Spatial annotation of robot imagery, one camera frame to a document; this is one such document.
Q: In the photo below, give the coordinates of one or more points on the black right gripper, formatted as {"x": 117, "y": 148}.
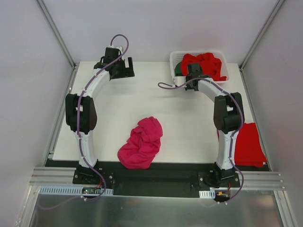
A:
{"x": 189, "y": 86}

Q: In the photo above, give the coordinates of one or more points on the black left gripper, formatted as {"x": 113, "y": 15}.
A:
{"x": 122, "y": 72}

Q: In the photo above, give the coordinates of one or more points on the white plastic laundry basket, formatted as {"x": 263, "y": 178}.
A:
{"x": 177, "y": 56}

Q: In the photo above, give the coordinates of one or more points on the pink t shirt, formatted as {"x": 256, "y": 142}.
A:
{"x": 143, "y": 144}

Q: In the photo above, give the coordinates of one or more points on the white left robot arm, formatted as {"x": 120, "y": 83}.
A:
{"x": 81, "y": 115}

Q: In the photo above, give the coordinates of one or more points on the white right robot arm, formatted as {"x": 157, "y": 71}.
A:
{"x": 228, "y": 120}

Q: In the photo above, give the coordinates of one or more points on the red crumpled t shirt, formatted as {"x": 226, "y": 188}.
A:
{"x": 209, "y": 64}

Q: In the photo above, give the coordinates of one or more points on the green t shirt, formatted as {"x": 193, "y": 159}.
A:
{"x": 177, "y": 70}

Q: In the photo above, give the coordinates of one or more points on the folded red t shirt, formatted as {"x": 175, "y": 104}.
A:
{"x": 239, "y": 146}

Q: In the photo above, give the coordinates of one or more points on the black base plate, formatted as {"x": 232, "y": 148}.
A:
{"x": 176, "y": 180}

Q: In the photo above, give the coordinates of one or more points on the aluminium frame rail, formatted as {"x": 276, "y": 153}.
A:
{"x": 60, "y": 181}

